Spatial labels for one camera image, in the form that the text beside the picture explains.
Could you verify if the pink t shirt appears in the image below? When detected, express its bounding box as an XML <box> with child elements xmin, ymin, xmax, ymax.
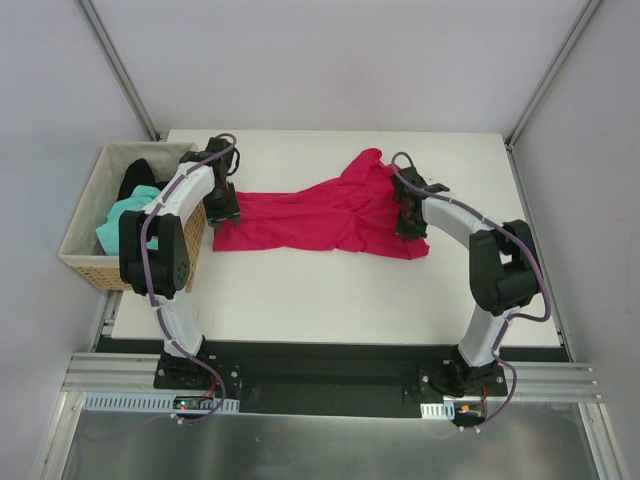
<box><xmin>212</xmin><ymin>148</ymin><xmax>430</xmax><ymax>260</ymax></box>

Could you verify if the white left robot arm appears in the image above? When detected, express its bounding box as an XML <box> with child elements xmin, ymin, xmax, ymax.
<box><xmin>118</xmin><ymin>133</ymin><xmax>241</xmax><ymax>389</ymax></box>

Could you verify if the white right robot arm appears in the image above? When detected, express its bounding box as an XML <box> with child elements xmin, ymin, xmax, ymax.
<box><xmin>391</xmin><ymin>166</ymin><xmax>544</xmax><ymax>395</ymax></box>

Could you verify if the black t shirt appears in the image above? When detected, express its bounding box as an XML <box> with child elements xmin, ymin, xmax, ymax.
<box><xmin>117</xmin><ymin>158</ymin><xmax>166</xmax><ymax>201</ymax></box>

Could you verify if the teal t shirt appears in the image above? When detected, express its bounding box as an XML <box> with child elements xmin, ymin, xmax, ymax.
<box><xmin>94</xmin><ymin>185</ymin><xmax>161</xmax><ymax>257</ymax></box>

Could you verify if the wicker laundry basket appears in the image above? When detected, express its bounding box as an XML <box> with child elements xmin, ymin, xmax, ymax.
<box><xmin>58</xmin><ymin>142</ymin><xmax>198</xmax><ymax>291</ymax></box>

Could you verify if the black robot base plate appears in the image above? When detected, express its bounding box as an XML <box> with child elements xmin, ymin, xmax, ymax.
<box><xmin>152</xmin><ymin>339</ymin><xmax>521</xmax><ymax>416</ymax></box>

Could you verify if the right white cable duct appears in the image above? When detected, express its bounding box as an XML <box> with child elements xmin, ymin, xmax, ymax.
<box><xmin>420</xmin><ymin>401</ymin><xmax>455</xmax><ymax>421</ymax></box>

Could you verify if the white cable duct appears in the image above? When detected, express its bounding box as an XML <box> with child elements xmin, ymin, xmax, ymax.
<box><xmin>84</xmin><ymin>392</ymin><xmax>240</xmax><ymax>415</ymax></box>
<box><xmin>420</xmin><ymin>401</ymin><xmax>455</xmax><ymax>421</ymax></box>

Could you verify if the left aluminium frame post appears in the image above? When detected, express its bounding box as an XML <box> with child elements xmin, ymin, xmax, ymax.
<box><xmin>75</xmin><ymin>0</ymin><xmax>162</xmax><ymax>142</ymax></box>

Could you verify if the aluminium frame post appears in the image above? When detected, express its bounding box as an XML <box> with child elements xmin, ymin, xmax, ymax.
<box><xmin>75</xmin><ymin>0</ymin><xmax>162</xmax><ymax>142</ymax></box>
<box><xmin>504</xmin><ymin>0</ymin><xmax>606</xmax><ymax>152</ymax></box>

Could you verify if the left white cable duct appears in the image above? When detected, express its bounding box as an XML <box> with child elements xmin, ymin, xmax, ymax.
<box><xmin>84</xmin><ymin>392</ymin><xmax>240</xmax><ymax>415</ymax></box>

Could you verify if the right aluminium frame post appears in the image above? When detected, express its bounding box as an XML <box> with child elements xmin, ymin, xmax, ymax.
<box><xmin>504</xmin><ymin>0</ymin><xmax>606</xmax><ymax>152</ymax></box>

